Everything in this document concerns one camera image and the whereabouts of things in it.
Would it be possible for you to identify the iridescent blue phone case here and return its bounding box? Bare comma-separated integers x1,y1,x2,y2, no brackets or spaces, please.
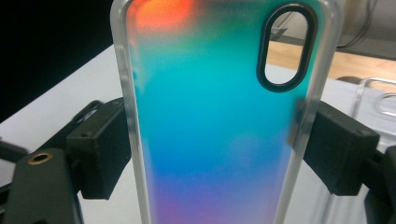
110,0,346,224

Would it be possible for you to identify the clear plastic tray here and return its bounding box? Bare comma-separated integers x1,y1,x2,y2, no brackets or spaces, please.
311,76,396,224

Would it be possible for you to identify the hanging black cable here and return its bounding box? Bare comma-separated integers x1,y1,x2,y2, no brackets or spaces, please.
337,0,378,49

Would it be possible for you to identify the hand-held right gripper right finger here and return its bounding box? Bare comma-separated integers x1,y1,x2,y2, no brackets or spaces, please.
303,101,381,197

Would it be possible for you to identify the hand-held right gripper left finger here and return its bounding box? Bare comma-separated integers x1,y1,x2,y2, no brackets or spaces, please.
43,97,132,201

